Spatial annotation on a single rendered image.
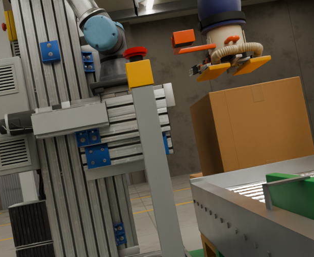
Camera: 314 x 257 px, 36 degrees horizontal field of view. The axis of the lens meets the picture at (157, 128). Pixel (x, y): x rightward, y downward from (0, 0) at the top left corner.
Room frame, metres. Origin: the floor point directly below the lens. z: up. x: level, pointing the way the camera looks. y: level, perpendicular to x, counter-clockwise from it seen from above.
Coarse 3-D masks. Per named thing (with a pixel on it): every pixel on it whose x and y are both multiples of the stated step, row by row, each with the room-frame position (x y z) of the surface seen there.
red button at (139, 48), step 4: (128, 48) 1.31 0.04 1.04; (132, 48) 1.31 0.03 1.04; (136, 48) 1.30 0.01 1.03; (140, 48) 1.31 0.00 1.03; (144, 48) 1.32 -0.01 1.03; (124, 52) 1.32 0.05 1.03; (128, 52) 1.31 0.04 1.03; (132, 52) 1.30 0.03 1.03; (136, 52) 1.30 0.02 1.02; (140, 52) 1.31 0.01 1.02; (144, 52) 1.32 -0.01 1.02; (124, 56) 1.33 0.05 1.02; (128, 56) 1.32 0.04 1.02; (132, 56) 1.32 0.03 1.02; (136, 56) 1.32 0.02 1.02; (140, 56) 1.32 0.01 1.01; (144, 56) 1.35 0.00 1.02; (132, 60) 1.32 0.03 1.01; (136, 60) 1.32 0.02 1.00; (140, 60) 1.32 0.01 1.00
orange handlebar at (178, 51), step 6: (234, 36) 2.15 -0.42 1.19; (228, 42) 2.19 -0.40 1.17; (234, 42) 2.22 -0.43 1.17; (174, 48) 2.18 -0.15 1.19; (180, 48) 2.12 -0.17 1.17; (186, 48) 2.24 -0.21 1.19; (192, 48) 2.24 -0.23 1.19; (198, 48) 2.24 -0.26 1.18; (204, 48) 2.25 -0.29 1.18; (210, 48) 2.25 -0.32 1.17; (174, 54) 2.23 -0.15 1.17
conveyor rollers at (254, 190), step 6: (300, 174) 1.90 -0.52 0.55; (306, 174) 1.89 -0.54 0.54; (312, 174) 1.81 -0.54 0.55; (240, 186) 1.88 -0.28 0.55; (246, 186) 1.88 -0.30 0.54; (252, 186) 1.80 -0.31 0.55; (258, 186) 1.79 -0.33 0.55; (240, 192) 1.70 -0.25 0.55; (246, 192) 1.69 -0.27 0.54; (252, 192) 1.62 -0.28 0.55; (258, 192) 1.61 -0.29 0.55; (258, 198) 1.51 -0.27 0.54; (264, 198) 1.43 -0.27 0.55
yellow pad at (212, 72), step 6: (210, 66) 2.13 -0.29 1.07; (216, 66) 2.13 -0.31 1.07; (222, 66) 2.13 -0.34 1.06; (228, 66) 2.14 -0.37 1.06; (204, 72) 2.24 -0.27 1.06; (210, 72) 2.20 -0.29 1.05; (216, 72) 2.24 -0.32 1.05; (222, 72) 2.28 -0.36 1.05; (198, 78) 2.41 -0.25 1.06; (204, 78) 2.36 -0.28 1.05; (210, 78) 2.40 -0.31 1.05
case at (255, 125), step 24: (216, 96) 2.00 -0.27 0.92; (240, 96) 2.01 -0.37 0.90; (264, 96) 2.02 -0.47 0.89; (288, 96) 2.02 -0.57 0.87; (192, 120) 2.58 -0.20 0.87; (216, 120) 2.00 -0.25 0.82; (240, 120) 2.01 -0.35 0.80; (264, 120) 2.01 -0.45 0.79; (288, 120) 2.02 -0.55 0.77; (216, 144) 2.05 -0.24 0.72; (240, 144) 2.01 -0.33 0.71; (264, 144) 2.01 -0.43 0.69; (288, 144) 2.02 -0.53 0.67; (312, 144) 2.03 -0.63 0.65; (216, 168) 2.15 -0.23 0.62; (240, 168) 2.00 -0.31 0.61
